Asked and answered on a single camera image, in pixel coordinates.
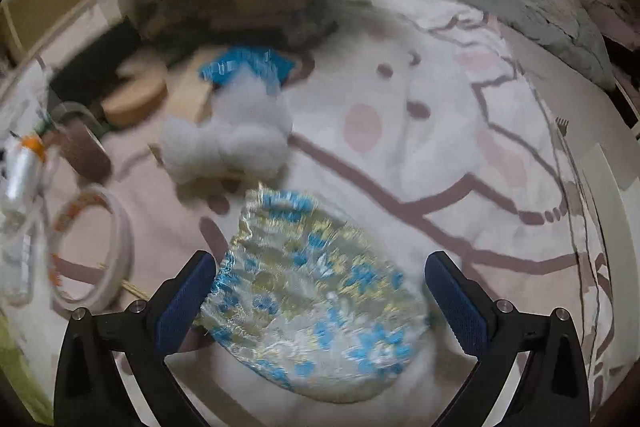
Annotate wooden bedside shelf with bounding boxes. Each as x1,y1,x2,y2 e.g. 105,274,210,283
0,0,96,62

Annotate bag of white cotton balls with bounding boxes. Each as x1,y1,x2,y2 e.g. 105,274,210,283
160,47,297,185

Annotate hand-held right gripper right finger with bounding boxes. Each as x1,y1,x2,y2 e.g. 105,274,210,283
424,251,591,427

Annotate blue floral brocade pouch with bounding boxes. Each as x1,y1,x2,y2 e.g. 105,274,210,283
200,189,431,403

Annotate yellow-green cloth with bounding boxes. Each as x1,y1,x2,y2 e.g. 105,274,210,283
0,312,53,425

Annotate bear print bed sheet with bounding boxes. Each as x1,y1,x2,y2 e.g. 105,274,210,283
0,0,626,427

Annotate pale wooden block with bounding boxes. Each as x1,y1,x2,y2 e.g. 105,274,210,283
170,52,217,122

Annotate flat wooden board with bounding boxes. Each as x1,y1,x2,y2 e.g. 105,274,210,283
102,62,168,128

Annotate white capped plastic jar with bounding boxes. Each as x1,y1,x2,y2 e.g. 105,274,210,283
0,134,48,212

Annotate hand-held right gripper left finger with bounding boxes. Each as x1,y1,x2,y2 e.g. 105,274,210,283
52,249,218,427

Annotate beige tape roll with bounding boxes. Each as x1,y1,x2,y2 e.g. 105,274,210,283
60,122,112,182

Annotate black cardboard box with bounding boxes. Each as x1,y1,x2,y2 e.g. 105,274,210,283
47,24,143,100

